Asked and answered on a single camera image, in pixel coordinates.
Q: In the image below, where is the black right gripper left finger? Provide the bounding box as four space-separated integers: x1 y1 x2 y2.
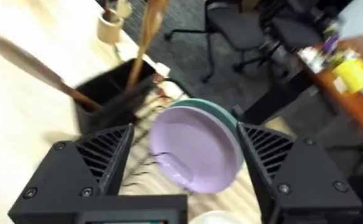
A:
7 123 135 218

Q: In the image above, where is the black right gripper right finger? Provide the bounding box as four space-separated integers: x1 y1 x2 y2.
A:
236 122 363 224

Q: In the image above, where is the white plate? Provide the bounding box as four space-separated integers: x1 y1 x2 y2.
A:
188 210 244 224

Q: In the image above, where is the teal green plate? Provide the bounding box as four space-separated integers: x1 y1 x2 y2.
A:
169 98 245 172

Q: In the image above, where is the lilac plate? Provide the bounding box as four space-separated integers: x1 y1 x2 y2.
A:
148 106 241 194

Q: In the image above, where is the black cutlery holder box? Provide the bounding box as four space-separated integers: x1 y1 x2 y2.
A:
74 58 157 136

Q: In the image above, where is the brown wooden desk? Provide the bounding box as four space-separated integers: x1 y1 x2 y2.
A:
296 34 363 144

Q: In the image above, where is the dark wooden spoon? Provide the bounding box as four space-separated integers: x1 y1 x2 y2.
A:
0 32 102 111

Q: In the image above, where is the yellow tape roll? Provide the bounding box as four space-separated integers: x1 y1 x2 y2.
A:
332 58 363 94

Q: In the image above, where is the beige round cup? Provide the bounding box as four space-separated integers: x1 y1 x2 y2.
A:
96 9 125 44

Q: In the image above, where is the light wooden spatula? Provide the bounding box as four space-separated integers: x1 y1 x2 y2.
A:
125 0 169 90

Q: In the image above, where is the black office chair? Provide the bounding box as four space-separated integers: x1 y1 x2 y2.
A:
164 0 294 83

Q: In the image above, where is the black wire dish rack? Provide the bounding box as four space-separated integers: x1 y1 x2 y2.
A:
118 74 200 196

